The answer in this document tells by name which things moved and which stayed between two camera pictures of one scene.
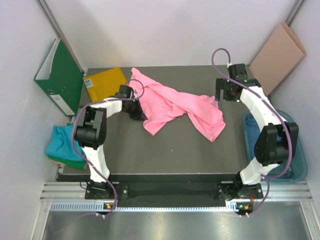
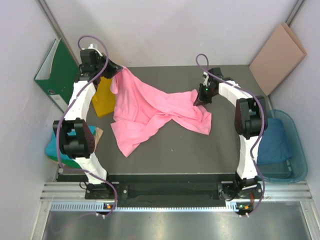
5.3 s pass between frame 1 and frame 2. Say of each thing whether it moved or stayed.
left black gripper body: moved
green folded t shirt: stayed
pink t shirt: moved
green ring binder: stayed
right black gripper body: moved
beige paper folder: stayed
